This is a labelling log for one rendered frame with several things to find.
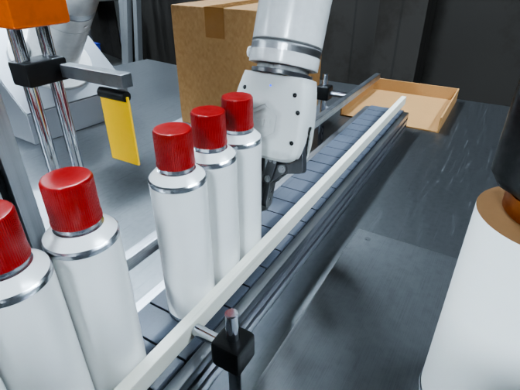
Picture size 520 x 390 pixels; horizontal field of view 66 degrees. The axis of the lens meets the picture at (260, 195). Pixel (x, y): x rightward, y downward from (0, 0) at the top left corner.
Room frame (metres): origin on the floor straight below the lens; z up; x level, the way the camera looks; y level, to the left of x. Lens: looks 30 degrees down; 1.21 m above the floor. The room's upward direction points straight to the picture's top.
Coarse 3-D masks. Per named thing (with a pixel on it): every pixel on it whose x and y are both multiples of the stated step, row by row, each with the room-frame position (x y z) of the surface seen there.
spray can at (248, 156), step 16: (224, 96) 0.41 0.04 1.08; (240, 96) 0.41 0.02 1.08; (240, 112) 0.39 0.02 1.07; (240, 128) 0.39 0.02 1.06; (240, 144) 0.39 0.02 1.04; (256, 144) 0.39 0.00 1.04; (240, 160) 0.38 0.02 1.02; (256, 160) 0.39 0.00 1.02; (240, 176) 0.38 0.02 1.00; (256, 176) 0.39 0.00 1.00; (240, 192) 0.38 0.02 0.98; (256, 192) 0.39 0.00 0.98; (240, 208) 0.38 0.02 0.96; (256, 208) 0.39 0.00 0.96; (240, 224) 0.38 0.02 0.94; (256, 224) 0.39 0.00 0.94; (240, 240) 0.38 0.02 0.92; (256, 240) 0.39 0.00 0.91; (240, 256) 0.38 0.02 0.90
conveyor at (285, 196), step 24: (360, 120) 0.90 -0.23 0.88; (336, 144) 0.76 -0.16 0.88; (312, 168) 0.65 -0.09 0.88; (288, 192) 0.57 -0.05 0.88; (264, 216) 0.50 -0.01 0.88; (312, 216) 0.50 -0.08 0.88; (288, 240) 0.44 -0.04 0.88; (264, 264) 0.39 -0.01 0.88; (240, 288) 0.35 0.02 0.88; (144, 312) 0.31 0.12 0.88; (168, 312) 0.31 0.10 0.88; (144, 336) 0.28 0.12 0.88
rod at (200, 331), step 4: (196, 324) 0.27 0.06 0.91; (200, 324) 0.27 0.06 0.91; (196, 328) 0.26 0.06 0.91; (200, 328) 0.26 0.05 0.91; (204, 328) 0.26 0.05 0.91; (208, 328) 0.26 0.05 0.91; (192, 332) 0.26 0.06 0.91; (196, 332) 0.26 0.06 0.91; (200, 332) 0.26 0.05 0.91; (204, 332) 0.26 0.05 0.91; (208, 332) 0.26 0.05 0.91; (212, 332) 0.26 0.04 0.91; (216, 332) 0.26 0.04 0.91; (196, 336) 0.26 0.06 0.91; (200, 336) 0.25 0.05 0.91; (204, 336) 0.25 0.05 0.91; (208, 336) 0.25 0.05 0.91; (212, 336) 0.25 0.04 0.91; (204, 340) 0.25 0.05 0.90; (208, 340) 0.25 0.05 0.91; (212, 340) 0.25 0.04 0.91
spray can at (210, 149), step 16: (192, 112) 0.36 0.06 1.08; (208, 112) 0.36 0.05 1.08; (224, 112) 0.36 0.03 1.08; (192, 128) 0.36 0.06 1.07; (208, 128) 0.35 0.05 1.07; (224, 128) 0.36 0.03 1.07; (208, 144) 0.35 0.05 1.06; (224, 144) 0.36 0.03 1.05; (208, 160) 0.34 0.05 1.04; (224, 160) 0.35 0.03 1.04; (208, 176) 0.34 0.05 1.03; (224, 176) 0.34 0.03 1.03; (208, 192) 0.34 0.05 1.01; (224, 192) 0.34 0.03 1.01; (224, 208) 0.34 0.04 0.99; (224, 224) 0.34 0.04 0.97; (224, 240) 0.34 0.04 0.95; (224, 256) 0.34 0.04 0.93; (224, 272) 0.34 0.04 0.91
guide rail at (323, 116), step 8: (368, 80) 0.94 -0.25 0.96; (376, 80) 0.99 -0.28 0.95; (360, 88) 0.88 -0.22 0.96; (344, 96) 0.82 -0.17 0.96; (352, 96) 0.84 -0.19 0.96; (336, 104) 0.76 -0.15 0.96; (344, 104) 0.80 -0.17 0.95; (320, 112) 0.72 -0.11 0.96; (328, 112) 0.72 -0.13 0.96; (320, 120) 0.69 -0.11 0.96; (152, 232) 0.34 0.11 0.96; (144, 240) 0.33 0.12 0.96; (152, 240) 0.33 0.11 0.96; (136, 248) 0.31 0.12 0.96; (144, 248) 0.32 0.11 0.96; (152, 248) 0.32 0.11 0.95; (128, 256) 0.30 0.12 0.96; (136, 256) 0.31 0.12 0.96; (144, 256) 0.31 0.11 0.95; (128, 264) 0.30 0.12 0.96; (136, 264) 0.30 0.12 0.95
